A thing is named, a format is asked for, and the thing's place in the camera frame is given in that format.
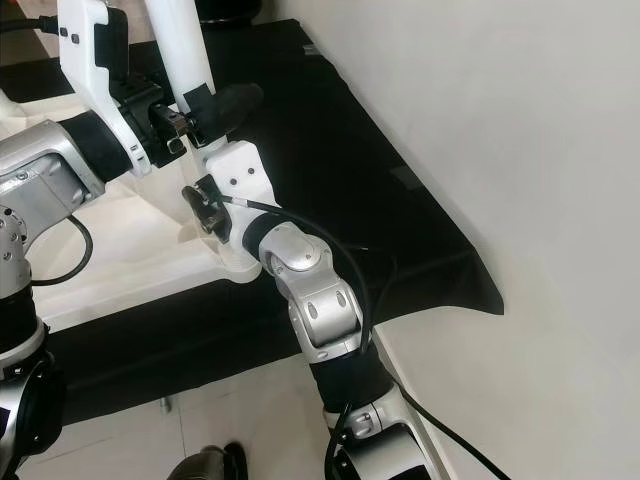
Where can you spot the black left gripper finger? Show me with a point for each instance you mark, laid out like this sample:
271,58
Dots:
228,108

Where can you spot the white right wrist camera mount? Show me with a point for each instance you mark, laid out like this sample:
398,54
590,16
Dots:
245,170

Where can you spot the black floor mat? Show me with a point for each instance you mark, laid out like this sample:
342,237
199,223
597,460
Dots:
360,220

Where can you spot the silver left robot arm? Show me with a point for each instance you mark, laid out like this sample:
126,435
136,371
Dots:
40,180

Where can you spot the white plastic table top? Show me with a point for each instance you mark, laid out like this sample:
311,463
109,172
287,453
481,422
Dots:
150,250

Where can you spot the grey tape strip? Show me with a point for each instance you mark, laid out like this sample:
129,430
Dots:
406,178

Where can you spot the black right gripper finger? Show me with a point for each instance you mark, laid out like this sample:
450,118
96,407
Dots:
203,210

